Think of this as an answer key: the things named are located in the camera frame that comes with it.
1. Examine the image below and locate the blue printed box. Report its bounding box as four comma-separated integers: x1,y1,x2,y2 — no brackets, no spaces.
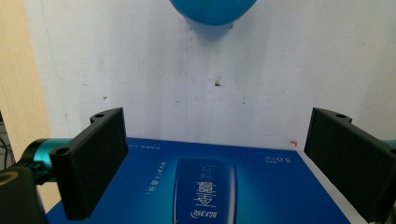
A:
46,137,353,224

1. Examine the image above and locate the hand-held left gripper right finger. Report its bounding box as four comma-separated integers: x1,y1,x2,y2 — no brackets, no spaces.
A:
304,106,396,223

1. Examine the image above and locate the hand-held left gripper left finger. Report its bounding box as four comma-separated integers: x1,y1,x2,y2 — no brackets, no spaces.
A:
49,106,129,221

